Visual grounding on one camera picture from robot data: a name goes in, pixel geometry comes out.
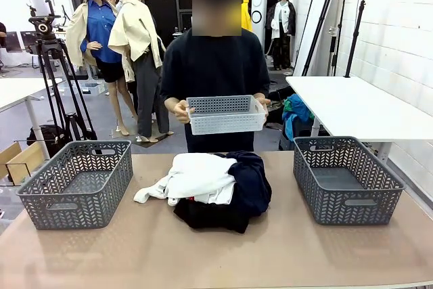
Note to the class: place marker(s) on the person's right hand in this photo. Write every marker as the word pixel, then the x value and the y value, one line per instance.
pixel 182 111

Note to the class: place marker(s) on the person's left hand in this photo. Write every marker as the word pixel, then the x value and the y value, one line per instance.
pixel 265 102

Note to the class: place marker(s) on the light grey plastic basket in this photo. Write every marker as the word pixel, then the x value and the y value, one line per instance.
pixel 226 123

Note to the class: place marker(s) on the white garment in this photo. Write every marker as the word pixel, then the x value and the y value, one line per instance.
pixel 199 174

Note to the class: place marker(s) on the navy blue garment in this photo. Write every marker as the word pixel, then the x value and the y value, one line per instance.
pixel 252 184

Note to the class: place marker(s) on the black garment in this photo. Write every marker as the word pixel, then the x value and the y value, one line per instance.
pixel 209 216

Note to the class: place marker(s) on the person's left forearm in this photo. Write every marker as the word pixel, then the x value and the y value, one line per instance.
pixel 260 95

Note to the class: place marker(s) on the person's right forearm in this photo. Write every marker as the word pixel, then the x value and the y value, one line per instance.
pixel 170 103

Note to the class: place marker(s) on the blue green clothes pile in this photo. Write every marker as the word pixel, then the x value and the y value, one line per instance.
pixel 297 106

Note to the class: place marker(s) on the person in dark t-shirt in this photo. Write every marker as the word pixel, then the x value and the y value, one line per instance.
pixel 213 65

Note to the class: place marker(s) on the mannequin in black jacket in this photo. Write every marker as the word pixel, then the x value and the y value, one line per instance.
pixel 280 18

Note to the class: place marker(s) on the yellow garment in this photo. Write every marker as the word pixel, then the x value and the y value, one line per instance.
pixel 246 15

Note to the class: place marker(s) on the white table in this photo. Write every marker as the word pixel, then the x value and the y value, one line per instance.
pixel 17 91
pixel 355 109

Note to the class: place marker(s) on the black folded stand poles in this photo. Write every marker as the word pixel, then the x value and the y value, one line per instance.
pixel 320 23

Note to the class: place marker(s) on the mannequin in cream jacket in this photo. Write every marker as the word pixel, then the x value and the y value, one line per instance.
pixel 135 25

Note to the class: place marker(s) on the black light stand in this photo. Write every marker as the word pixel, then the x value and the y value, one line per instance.
pixel 355 38

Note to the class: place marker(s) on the mannequin in blue shirt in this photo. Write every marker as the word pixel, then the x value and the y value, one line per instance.
pixel 99 28

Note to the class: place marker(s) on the black bag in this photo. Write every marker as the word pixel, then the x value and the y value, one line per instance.
pixel 50 133

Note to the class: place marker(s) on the dark grey plastic basket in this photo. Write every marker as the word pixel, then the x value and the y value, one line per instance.
pixel 338 214
pixel 84 214

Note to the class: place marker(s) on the wooden box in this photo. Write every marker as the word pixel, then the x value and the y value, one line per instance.
pixel 27 160

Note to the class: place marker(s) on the computer monitor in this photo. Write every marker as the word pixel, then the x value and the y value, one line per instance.
pixel 15 42

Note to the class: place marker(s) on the black camera tripod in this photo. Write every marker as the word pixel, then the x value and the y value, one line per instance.
pixel 50 48

